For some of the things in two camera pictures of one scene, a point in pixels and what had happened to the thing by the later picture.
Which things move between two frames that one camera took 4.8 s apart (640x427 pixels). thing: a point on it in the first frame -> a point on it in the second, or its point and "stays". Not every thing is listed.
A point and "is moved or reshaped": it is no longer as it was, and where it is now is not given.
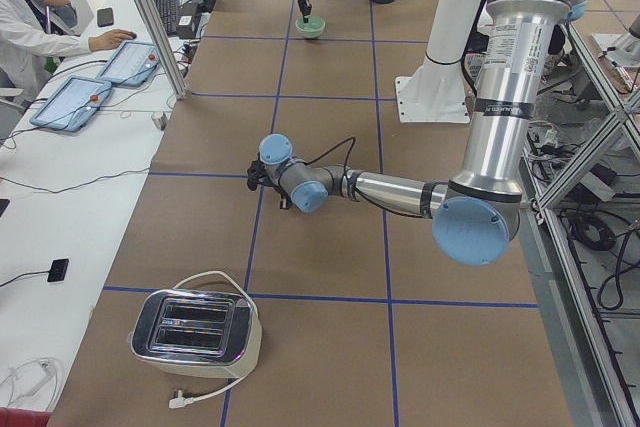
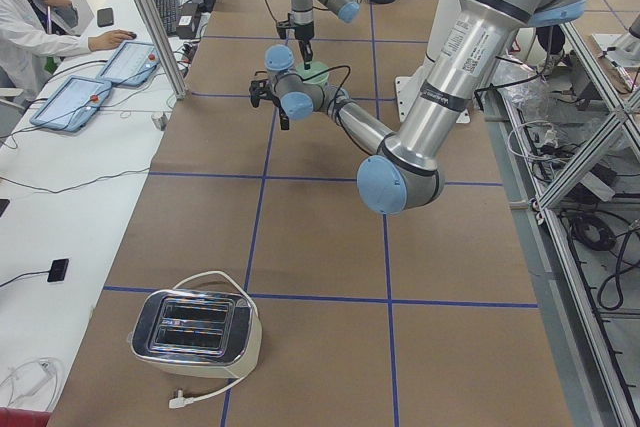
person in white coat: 34,27 stays
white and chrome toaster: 203,333 stays
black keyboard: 166,4 stays
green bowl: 312,29 is moved or reshaped
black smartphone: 105,17 stays
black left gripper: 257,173 -> 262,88
